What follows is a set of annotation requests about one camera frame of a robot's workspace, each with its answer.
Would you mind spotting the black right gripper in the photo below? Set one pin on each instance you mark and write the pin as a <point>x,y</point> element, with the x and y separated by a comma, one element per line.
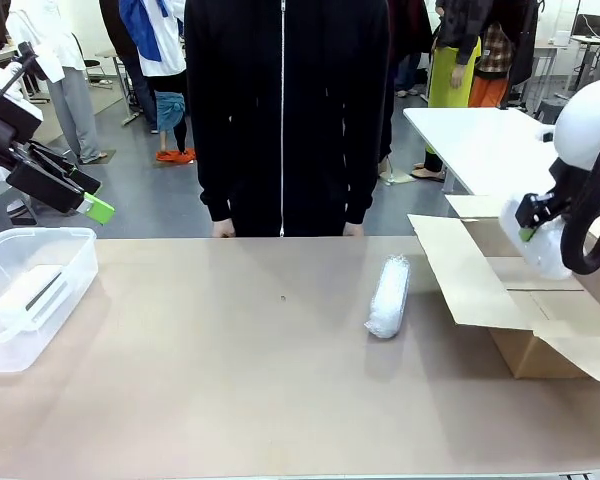
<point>570,187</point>

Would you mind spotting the wide bubble-wrapped clock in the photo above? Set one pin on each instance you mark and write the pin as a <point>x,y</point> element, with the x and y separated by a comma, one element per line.
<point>545,250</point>

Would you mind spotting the white unwrapped digital clock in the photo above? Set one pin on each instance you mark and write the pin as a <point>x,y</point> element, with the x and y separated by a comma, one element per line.
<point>25,295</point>

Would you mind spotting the person's right forearm black sleeve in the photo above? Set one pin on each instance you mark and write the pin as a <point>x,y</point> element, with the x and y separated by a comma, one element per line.
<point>215,195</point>

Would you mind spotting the person's left forearm black sleeve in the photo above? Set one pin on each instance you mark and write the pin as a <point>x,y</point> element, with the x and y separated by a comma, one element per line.
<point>362,195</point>

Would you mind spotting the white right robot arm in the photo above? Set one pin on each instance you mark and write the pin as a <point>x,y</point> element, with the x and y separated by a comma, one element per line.
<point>585,120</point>

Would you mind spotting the narrow bubble-wrapped clock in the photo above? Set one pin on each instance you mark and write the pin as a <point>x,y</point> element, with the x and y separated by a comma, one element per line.
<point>390,300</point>

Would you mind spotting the person's right hand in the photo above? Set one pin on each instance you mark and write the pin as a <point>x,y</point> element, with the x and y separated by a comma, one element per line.
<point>224,230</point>

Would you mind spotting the person's left hand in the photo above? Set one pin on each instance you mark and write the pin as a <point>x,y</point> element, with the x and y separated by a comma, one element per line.
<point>353,230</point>

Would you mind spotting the clear plastic container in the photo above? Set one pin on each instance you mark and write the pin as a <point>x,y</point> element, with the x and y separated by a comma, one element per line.
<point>75,260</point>

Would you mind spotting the open cardboard box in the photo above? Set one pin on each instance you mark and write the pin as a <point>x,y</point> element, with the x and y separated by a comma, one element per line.
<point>485,285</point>

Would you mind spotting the bystander in white coat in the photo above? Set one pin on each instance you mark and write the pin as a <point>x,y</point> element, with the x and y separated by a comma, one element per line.
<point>65,80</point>

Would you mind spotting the black folding chair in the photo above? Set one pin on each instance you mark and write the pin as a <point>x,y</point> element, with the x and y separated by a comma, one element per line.
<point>92,70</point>

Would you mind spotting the orange shoe covers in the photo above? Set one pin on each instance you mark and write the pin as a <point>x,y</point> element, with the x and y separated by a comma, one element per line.
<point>175,156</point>

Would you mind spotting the bystander in orange trousers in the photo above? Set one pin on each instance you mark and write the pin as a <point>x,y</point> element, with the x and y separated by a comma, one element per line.
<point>490,75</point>

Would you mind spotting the bystander in yellow skirt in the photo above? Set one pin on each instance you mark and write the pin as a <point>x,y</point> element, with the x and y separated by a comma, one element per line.
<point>450,75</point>

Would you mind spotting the bystander in blue white jacket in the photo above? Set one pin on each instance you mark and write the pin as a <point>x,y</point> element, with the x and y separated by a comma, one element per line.
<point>155,45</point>

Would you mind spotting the person in black zip jacket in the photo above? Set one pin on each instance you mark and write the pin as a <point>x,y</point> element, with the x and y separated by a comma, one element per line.
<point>285,125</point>

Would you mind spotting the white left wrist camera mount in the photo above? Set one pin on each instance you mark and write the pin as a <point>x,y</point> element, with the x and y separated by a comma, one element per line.
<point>10,95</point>

